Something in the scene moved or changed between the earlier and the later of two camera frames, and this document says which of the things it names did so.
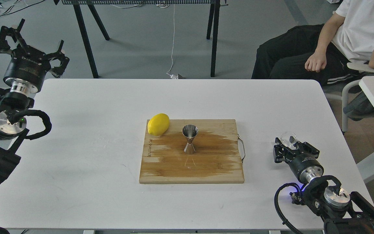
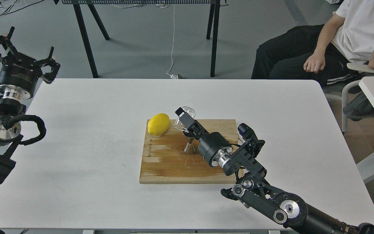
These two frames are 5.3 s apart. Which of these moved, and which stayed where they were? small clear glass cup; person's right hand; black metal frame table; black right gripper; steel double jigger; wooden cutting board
Moved: black right gripper; small clear glass cup
Stayed: wooden cutting board; black metal frame table; person's right hand; steel double jigger
